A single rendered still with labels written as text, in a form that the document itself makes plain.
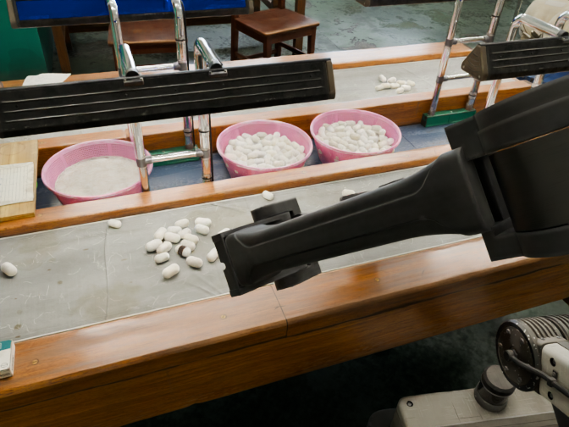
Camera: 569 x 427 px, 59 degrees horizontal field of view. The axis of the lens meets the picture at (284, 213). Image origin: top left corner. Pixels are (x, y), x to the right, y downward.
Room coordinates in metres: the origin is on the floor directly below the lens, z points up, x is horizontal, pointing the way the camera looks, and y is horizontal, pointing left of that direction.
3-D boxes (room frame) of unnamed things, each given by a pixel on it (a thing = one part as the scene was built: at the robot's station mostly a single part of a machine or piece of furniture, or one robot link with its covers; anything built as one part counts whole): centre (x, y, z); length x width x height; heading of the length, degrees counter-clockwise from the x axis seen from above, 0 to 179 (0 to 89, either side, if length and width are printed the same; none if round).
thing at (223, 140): (1.21, 0.07, 0.72); 0.27 x 0.27 x 0.10
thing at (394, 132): (1.32, -0.19, 0.72); 0.27 x 0.27 x 0.10
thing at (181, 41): (1.30, 0.39, 0.90); 0.20 x 0.19 x 0.45; 112
